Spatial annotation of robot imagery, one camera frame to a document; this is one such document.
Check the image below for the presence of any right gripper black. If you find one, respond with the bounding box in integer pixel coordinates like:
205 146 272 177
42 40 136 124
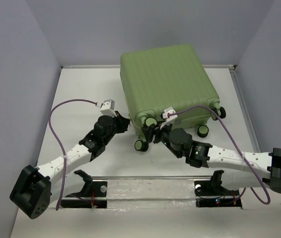
140 120 182 159

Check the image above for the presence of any green suitcase with blue lining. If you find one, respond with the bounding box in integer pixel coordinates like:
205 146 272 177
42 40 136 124
120 44 226 152

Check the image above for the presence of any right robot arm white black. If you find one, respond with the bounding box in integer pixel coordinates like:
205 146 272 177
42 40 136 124
141 124 281 194

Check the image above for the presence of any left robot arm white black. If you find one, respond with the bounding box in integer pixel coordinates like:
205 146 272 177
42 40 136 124
9 111 130 219

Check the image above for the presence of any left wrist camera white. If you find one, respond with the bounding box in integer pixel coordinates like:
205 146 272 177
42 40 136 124
96 99 116 118

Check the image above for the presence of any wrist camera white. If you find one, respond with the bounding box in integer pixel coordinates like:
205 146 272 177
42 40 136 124
160 107 177 129
96 99 116 118

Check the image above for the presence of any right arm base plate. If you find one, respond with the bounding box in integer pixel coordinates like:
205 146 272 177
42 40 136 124
194 180 242 208

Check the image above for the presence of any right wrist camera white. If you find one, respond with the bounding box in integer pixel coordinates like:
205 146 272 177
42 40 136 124
160 107 177 129

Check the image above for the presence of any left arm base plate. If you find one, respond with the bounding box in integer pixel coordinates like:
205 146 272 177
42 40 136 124
60 180 108 209

